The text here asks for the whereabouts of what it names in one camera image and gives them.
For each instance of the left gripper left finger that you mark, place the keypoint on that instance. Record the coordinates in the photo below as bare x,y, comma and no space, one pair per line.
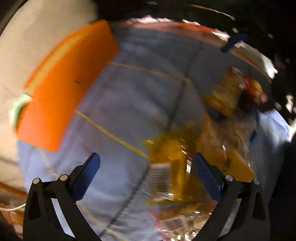
40,221

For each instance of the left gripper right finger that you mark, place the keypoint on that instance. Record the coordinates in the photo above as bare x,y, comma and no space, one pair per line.
252,218

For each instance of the yellow cake packet with barcode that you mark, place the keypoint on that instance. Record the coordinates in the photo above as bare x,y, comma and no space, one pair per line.
170,156

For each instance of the clear cookie bag pink edge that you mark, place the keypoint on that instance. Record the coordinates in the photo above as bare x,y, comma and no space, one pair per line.
181,222

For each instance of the clear biscuit stick packet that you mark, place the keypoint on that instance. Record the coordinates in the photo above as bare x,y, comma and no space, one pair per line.
217,150

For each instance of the red snack packet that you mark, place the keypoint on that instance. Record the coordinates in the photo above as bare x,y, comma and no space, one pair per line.
253,91

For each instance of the orange cardboard box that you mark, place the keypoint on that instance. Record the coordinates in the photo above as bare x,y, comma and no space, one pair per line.
41,113

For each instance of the light blue checked cloth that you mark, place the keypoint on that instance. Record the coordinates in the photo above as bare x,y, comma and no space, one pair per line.
158,81

